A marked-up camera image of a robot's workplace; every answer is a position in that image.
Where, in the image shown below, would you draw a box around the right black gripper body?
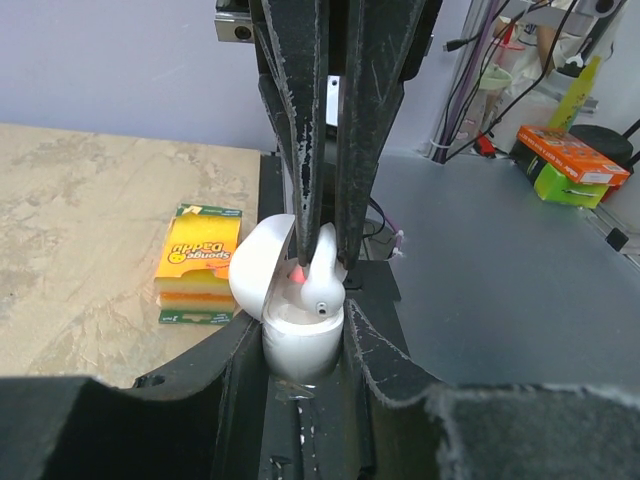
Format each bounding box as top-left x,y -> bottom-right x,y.
248,0 -> 434,156

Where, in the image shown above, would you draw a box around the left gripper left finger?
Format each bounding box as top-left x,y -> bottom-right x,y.
1,314 -> 265,479

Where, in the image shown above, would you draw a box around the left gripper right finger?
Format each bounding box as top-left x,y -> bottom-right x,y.
344,300 -> 639,479

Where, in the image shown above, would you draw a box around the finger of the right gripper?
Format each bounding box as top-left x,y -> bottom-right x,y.
261,1 -> 329,265
335,1 -> 425,268

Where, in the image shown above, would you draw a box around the white earbud charging case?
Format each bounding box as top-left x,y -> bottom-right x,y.
229,214 -> 344,384

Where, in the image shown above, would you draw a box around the white earbud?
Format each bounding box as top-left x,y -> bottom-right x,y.
300,223 -> 346,317

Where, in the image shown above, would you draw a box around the orange sponge pack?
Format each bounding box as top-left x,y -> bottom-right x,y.
154,203 -> 242,326

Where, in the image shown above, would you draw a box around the yellow green bottle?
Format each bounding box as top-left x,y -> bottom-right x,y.
548,56 -> 601,132

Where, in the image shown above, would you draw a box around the orange green box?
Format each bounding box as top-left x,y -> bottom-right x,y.
511,125 -> 630,209

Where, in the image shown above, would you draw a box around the black round object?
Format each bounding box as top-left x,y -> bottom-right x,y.
569,125 -> 633,169

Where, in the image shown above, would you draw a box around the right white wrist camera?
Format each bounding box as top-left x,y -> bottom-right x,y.
214,0 -> 254,43

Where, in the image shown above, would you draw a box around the black hanging cables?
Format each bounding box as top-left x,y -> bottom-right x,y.
429,0 -> 640,166

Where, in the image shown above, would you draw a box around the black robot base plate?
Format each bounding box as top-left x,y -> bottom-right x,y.
134,223 -> 406,479

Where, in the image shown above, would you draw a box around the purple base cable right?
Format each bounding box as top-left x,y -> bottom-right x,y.
367,197 -> 407,261

